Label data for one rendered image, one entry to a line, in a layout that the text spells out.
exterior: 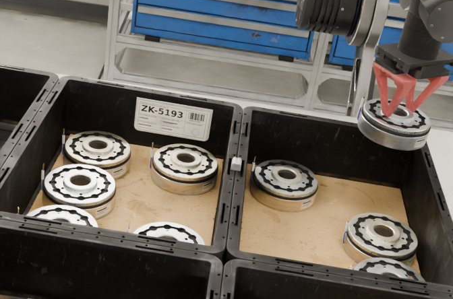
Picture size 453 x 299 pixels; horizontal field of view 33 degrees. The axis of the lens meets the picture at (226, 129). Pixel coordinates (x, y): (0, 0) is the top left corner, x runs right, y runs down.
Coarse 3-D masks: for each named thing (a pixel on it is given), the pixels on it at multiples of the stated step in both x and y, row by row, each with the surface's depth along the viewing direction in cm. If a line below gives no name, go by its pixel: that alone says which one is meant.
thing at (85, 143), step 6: (90, 138) 119; (96, 138) 119; (102, 138) 119; (84, 144) 117; (108, 144) 118; (84, 150) 116; (90, 150) 116; (96, 150) 116; (102, 150) 116; (108, 150) 116
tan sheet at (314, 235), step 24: (336, 192) 123; (360, 192) 124; (384, 192) 125; (264, 216) 114; (288, 216) 114; (312, 216) 115; (336, 216) 116; (240, 240) 107; (264, 240) 108; (288, 240) 109; (312, 240) 110; (336, 240) 111; (336, 264) 106
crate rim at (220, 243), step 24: (48, 96) 115; (168, 96) 122; (192, 96) 123; (240, 120) 118; (24, 144) 102; (0, 192) 93; (0, 216) 88; (24, 216) 89; (144, 240) 88; (168, 240) 89; (216, 240) 90
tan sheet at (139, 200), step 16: (144, 160) 122; (128, 176) 117; (144, 176) 118; (128, 192) 114; (144, 192) 114; (160, 192) 115; (208, 192) 117; (32, 208) 107; (128, 208) 110; (144, 208) 111; (160, 208) 111; (176, 208) 112; (192, 208) 113; (208, 208) 113; (112, 224) 106; (128, 224) 107; (144, 224) 107; (192, 224) 109; (208, 224) 110; (208, 240) 106
